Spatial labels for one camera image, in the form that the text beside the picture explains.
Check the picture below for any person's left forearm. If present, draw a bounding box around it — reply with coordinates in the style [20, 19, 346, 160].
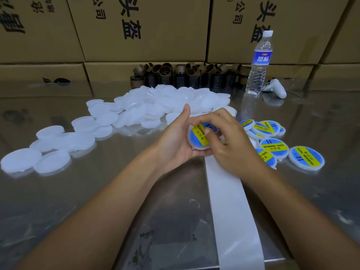
[17, 154, 170, 270]

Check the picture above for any white handheld controller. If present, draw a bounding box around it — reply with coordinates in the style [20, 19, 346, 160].
[262, 78, 288, 99]

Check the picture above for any person's right hand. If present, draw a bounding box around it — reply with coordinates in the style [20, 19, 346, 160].
[190, 108, 270, 180]

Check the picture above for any row of dark cardboard tubes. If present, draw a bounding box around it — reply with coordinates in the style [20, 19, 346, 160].
[130, 62, 251, 89]

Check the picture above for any pile of white plastic lids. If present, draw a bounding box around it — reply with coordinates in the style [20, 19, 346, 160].
[0, 84, 237, 178]

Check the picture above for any person's left hand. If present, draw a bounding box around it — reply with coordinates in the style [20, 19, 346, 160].
[149, 104, 213, 175]

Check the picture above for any clear plastic water bottle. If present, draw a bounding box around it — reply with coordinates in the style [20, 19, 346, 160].
[246, 30, 275, 95]

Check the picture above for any person's right forearm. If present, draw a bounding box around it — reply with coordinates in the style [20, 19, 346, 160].
[250, 165, 360, 270]

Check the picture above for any sticker roll with backing strip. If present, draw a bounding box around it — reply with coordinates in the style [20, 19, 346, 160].
[204, 104, 265, 270]

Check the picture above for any stack of brown cardboard boxes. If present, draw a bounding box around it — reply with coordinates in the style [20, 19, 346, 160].
[0, 0, 360, 82]

